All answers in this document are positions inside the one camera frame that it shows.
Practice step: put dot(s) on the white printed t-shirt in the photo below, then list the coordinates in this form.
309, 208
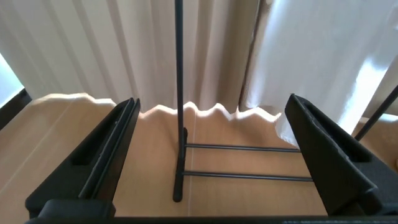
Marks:
311, 56

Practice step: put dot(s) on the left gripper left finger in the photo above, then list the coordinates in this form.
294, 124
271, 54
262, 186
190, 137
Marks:
87, 174

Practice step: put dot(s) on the black clothes rack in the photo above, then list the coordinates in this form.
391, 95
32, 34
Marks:
179, 93

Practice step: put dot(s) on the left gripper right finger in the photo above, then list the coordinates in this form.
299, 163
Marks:
339, 174

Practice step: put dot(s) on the beige curtain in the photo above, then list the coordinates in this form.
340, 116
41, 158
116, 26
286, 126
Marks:
93, 46

